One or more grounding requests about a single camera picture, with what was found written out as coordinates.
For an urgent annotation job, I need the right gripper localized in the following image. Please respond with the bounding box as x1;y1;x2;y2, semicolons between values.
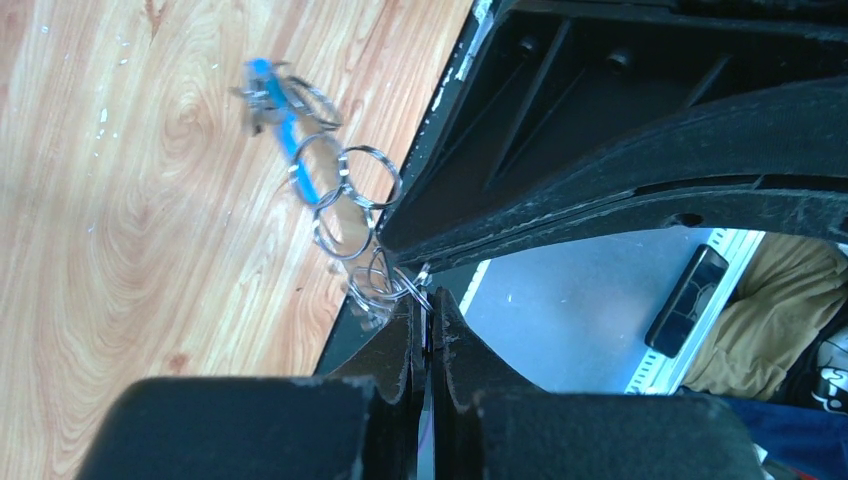
380;1;847;271

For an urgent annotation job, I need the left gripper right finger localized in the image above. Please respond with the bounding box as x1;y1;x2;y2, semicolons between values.
430;289;763;479

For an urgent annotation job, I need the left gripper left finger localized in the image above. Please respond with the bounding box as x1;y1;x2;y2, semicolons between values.
78;299;424;479

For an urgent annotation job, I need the metal key organizer blue handle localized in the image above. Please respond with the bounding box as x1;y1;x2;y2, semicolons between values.
230;58;432;324

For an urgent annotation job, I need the tan cloth heap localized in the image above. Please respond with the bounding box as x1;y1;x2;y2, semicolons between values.
682;233;847;401

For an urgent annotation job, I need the black phone on floor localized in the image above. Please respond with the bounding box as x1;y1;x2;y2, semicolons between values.
645;244;729;358

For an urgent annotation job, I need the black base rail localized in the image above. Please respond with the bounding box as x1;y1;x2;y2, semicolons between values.
315;1;501;374

